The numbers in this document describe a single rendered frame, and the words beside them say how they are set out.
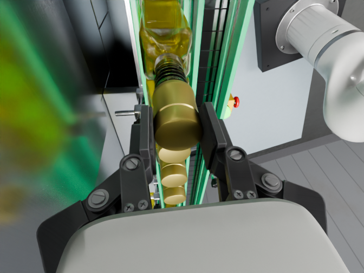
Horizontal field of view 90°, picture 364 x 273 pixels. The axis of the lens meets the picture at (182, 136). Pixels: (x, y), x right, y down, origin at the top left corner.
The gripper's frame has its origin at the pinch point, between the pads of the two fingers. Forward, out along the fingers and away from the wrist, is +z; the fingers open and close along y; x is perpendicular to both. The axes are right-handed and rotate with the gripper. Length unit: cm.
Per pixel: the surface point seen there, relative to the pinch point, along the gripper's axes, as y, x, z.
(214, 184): 15, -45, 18
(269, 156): 152, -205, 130
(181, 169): 0.9, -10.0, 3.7
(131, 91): -8.0, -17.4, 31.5
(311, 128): 192, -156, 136
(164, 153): -1.1, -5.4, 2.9
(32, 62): -12.2, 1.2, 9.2
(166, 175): -1.1, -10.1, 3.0
